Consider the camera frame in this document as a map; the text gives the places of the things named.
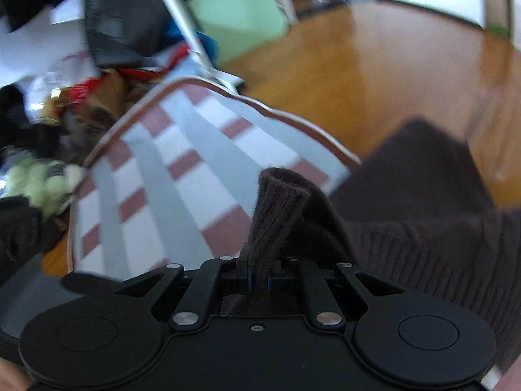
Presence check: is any brown plush toy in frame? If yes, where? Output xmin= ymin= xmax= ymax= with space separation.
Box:
xmin=43 ymin=69 xmax=151 ymax=164

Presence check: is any dark brown knit sweater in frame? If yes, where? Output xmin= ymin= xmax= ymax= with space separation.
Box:
xmin=244 ymin=120 xmax=520 ymax=370

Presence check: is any striped grey red white rug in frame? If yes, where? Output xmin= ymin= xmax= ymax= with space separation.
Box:
xmin=68 ymin=78 xmax=359 ymax=280

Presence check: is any pile of colourful clothes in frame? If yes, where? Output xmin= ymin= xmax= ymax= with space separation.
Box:
xmin=0 ymin=0 xmax=219 ymax=103

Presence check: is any black mesh bag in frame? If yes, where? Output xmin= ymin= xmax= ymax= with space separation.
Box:
xmin=84 ymin=0 xmax=182 ymax=68

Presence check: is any green plush toy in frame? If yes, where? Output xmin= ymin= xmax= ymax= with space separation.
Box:
xmin=1 ymin=157 xmax=87 ymax=220

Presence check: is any white metal rack pole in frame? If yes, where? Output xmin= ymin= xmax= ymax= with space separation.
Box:
xmin=162 ymin=0 xmax=245 ymax=94

